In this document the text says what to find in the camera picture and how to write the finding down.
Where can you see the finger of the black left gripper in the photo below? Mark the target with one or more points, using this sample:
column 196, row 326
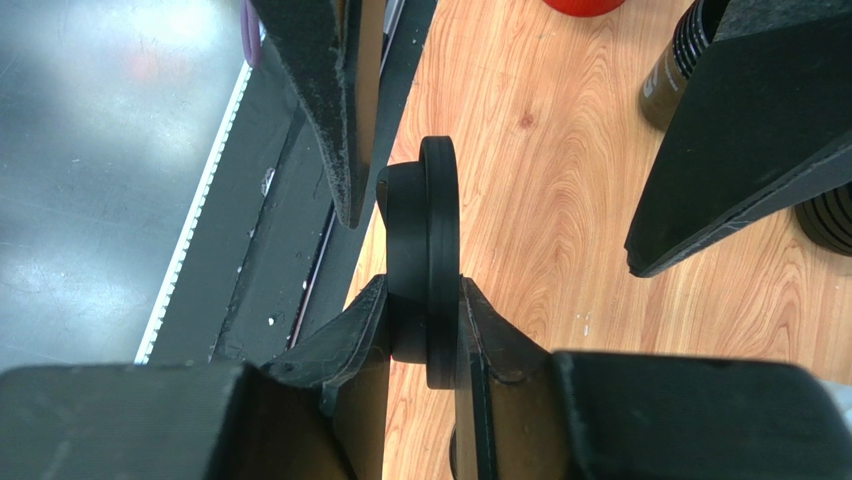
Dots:
column 763, row 125
column 332, row 52

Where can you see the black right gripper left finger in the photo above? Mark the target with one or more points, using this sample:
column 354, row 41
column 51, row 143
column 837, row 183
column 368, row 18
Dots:
column 317, row 411

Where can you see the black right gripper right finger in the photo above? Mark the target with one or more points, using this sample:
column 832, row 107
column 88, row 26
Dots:
column 523, row 412

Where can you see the stack of black cups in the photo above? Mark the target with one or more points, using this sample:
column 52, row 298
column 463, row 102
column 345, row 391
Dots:
column 664, row 85

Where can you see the black cup lid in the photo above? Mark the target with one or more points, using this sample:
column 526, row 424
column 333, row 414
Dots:
column 419, row 205

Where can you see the red cup with straws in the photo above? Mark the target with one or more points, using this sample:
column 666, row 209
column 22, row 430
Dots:
column 584, row 8

